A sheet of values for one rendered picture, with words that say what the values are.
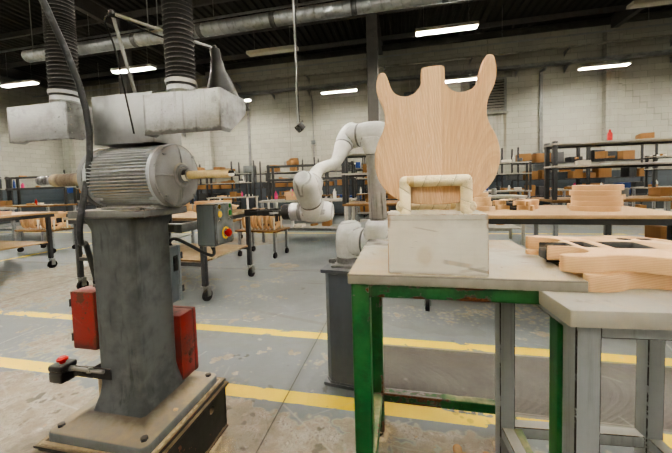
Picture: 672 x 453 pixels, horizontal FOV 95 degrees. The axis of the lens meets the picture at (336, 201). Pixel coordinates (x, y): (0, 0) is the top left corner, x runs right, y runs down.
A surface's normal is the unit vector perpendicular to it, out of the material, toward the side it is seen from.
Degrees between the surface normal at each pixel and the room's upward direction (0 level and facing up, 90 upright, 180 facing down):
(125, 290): 90
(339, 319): 90
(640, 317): 90
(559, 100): 90
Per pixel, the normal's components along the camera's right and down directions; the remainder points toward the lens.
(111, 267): -0.21, 0.06
